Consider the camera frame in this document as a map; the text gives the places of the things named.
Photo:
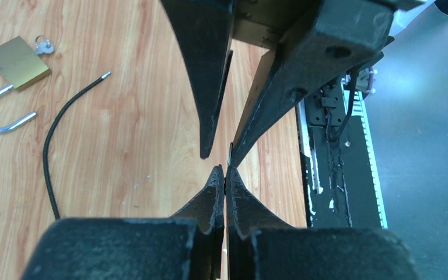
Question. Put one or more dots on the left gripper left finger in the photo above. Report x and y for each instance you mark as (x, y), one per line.
(206, 209)

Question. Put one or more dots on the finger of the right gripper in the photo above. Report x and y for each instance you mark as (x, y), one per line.
(203, 30)
(328, 39)

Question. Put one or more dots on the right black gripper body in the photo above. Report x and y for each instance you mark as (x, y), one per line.
(273, 24)

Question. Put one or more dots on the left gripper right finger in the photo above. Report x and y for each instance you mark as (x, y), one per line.
(246, 217)

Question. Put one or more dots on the small metal key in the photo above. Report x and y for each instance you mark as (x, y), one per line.
(43, 45)

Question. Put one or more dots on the brass padlock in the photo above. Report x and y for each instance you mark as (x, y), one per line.
(21, 67)

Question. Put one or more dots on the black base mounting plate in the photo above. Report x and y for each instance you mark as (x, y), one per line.
(340, 177)

